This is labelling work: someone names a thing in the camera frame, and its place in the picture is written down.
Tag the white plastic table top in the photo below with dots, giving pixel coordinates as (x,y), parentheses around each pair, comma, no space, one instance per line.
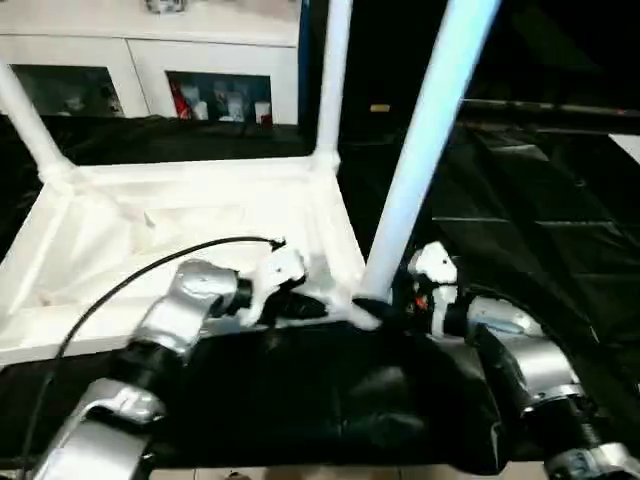
(200,200)

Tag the white plastic table leg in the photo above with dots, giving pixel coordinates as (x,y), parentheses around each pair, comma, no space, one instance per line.
(25,115)
(332,75)
(425,125)

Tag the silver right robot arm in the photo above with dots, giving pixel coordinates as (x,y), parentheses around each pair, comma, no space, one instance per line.
(540,360)

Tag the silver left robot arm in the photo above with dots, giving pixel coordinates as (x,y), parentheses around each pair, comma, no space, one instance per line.
(190,295)

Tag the black plastic table mat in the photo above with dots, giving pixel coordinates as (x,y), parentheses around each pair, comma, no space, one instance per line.
(300,390)

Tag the small dark brown object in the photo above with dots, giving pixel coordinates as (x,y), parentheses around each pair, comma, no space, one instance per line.
(232,475)

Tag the small tan label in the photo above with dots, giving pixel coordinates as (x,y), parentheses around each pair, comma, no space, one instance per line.
(380,107)

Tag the small white cup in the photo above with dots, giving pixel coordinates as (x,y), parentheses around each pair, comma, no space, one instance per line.
(262,111)
(235,107)
(201,110)

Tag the red cabinet item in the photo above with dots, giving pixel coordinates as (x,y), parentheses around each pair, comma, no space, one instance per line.
(181,102)

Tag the long dark metal rod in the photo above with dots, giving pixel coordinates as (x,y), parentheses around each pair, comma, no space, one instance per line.
(550,106)

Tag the white flat board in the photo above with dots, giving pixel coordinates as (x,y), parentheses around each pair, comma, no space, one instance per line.
(627,145)

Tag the large black backdrop sheet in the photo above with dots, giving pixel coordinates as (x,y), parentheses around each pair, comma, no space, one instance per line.
(550,50)

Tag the white glass-door cabinet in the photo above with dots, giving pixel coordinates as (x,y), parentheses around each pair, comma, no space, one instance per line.
(100,45)

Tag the dark patterned ornament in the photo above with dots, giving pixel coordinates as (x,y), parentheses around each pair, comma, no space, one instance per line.
(165,5)

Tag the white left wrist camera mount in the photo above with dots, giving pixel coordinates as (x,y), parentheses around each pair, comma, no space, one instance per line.
(280,270)

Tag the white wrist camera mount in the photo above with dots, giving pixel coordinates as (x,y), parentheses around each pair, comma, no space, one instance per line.
(440,265)
(280,270)

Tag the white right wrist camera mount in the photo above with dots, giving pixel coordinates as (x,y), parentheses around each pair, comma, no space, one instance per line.
(440,265)

